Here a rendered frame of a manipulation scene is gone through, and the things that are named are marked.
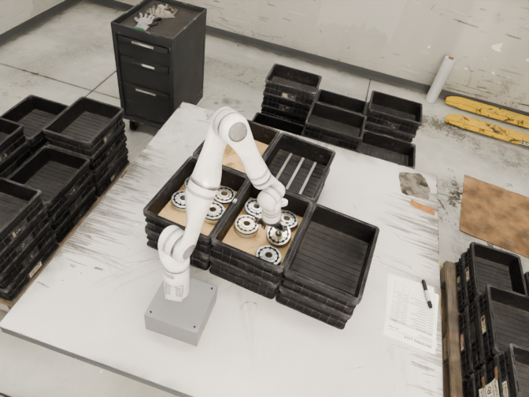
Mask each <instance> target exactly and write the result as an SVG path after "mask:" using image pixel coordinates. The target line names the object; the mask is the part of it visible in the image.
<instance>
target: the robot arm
mask: <svg viewBox="0 0 529 397"><path fill-rule="evenodd" d="M227 144H229V146H230V147H231V148H232V149H233V150H234V151H235V152H236V153H237V155H238V156H239V157H240V159H241V161H242V165H243V168H244V170H245V172H246V175H247V176H248V177H249V179H250V181H251V183H252V184H253V186H254V187H255V188H256V189H259V190H261V189H263V190H262V191H261V192H260V193H259V195H258V196H257V202H258V204H259V205H260V206H261V207H262V210H261V215H259V213H256V215H255V218H254V220H255V221H256V223H257V224H261V227H262V228H263V230H265V227H266V225H267V226H268V227H273V228H274V229H275V230H277V234H279V233H281V231H282V232H285V231H286V230H287V227H288V225H289V223H288V222H286V223H285V222H284V223H283V222H282V220H281V207H284V206H287V203H288V201H287V199H285V198H283V196H284V194H285V187H284V186H283V185H282V184H281V183H280V182H279V181H278V180H277V179H276V178H275V177H274V176H273V175H272V174H271V173H270V171H269V170H268V167H267V165H266V164H265V162H264V160H263V159H262V157H261V155H260V153H259V151H258V149H257V146H256V144H255V142H254V140H253V135H252V132H251V130H250V126H249V124H248V122H247V120H246V118H245V117H244V116H243V115H242V114H240V113H238V112H237V111H236V110H234V109H232V108H231V107H228V106H225V107H222V108H220V109H218V110H217V111H216V112H215V113H214V114H213V117H212V119H211V121H210V124H209V129H208V131H207V135H206V137H205V142H204V145H203V148H202V151H201V153H200V155H199V158H198V161H197V163H196V166H195V167H194V171H193V172H192V174H191V178H190V179H189V182H188V184H187V187H186V190H185V206H186V211H187V225H186V228H185V231H184V230H182V229H181V228H179V227H178V226H176V225H170V226H168V227H167V228H165V229H164V230H163V232H162V233H161V234H160V237H159V240H158V252H159V258H160V261H161V263H162V265H163V277H164V290H165V299H169V300H173V301H177V302H182V300H183V299H184V298H186V297H187V295H188V294H189V290H190V256H191V254H192V252H193V251H194V248H195V246H196V243H197V241H198V237H199V234H200V231H201V229H202V225H203V222H204V220H205V217H206V214H207V213H208V211H209V207H210V206H211V204H212V202H213V200H214V198H215V195H216V193H217V190H218V188H219V186H220V180H221V173H222V160H223V155H224V151H225V148H226V146H227ZM282 226H283V227H282Z"/></svg>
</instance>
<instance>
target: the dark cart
mask: <svg viewBox="0 0 529 397"><path fill-rule="evenodd" d="M166 4H168V5H169V6H171V7H173V8H175V9H177V12H176V13H175V14H173V16H174V17H173V18H161V20H158V21H157V22H158V24H156V25H154V26H150V27H148V28H147V29H146V30H145V31H143V30H140V29H137V28H135V26H136V25H137V24H138V23H137V22H136V21H135V17H138V19H139V18H140V15H138V14H137V13H141V14H142V15H143V17H144V16H145V15H144V13H146V14H147V12H146V11H147V10H148V9H149V8H151V9H152V7H153V6H156V7H157V6H158V5H163V6H165V5H166ZM206 14H207V9H206V8H203V7H200V6H195V5H191V4H188V3H185V2H180V1H176V0H142V1H141V2H140V3H138V4H137V5H135V6H133V7H132V8H130V9H129V10H128V11H126V12H125V13H123V14H121V15H120V16H119V17H118V18H116V19H115V20H113V21H111V22H110V24H111V30H112V37H113V49H114V56H115V62H116V69H117V82H118V88H119V96H120V107H121V108H123V109H124V113H123V114H122V116H124V119H126V120H129V122H130V124H129V127H130V129H132V130H136V128H137V127H138V124H139V123H140V124H144V125H147V126H150V127H153V128H158V129H161V127H162V126H163V125H164V124H165V122H166V121H167V120H168V119H169V118H170V116H171V115H173V113H174V112H175V111H176V110H177V108H178V107H179V106H180V105H181V103H182V102H187V103H190V104H193V105H197V104H198V103H199V101H200V100H201V99H202V97H203V83H204V65H205V30H206Z"/></svg>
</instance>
